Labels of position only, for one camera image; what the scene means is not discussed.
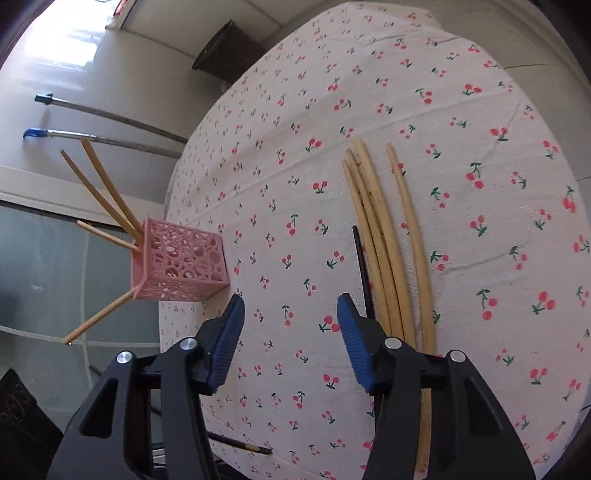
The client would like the mop handle with dark tip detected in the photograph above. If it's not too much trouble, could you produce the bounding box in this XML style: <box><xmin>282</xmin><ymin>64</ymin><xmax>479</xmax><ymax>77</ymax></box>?
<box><xmin>35</xmin><ymin>93</ymin><xmax>189</xmax><ymax>143</ymax></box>

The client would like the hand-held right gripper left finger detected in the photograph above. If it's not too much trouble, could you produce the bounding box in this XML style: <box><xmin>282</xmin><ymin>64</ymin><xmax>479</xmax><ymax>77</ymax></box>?
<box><xmin>46</xmin><ymin>294</ymin><xmax>246</xmax><ymax>480</ymax></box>

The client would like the bunch of bamboo chopsticks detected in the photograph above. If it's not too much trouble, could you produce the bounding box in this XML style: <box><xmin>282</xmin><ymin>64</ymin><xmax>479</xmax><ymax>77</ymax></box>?
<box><xmin>341</xmin><ymin>140</ymin><xmax>437</xmax><ymax>474</ymax></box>

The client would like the dark brown trash bin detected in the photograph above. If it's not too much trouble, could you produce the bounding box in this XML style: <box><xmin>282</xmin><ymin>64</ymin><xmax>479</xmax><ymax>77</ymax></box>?
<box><xmin>191</xmin><ymin>18</ymin><xmax>278</xmax><ymax>88</ymax></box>

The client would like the mop handle with blue tip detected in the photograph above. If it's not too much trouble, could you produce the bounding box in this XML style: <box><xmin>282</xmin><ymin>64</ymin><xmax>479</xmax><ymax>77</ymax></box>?
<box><xmin>23</xmin><ymin>128</ymin><xmax>185</xmax><ymax>160</ymax></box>

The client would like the cherry print tablecloth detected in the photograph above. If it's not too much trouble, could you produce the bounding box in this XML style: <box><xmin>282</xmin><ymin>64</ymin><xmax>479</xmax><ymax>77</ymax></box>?
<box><xmin>157</xmin><ymin>0</ymin><xmax>591</xmax><ymax>480</ymax></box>

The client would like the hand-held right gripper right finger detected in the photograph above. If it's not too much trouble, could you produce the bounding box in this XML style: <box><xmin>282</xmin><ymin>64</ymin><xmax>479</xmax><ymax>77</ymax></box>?
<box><xmin>336</xmin><ymin>292</ymin><xmax>536</xmax><ymax>480</ymax></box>

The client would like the pink perforated utensil holder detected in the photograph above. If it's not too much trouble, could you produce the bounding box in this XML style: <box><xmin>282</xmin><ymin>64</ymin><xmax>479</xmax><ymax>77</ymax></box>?
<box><xmin>130</xmin><ymin>218</ymin><xmax>229</xmax><ymax>302</ymax></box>

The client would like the frosted glass door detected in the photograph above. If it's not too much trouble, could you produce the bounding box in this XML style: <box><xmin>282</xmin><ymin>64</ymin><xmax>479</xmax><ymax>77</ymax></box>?
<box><xmin>0</xmin><ymin>198</ymin><xmax>167</xmax><ymax>416</ymax></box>

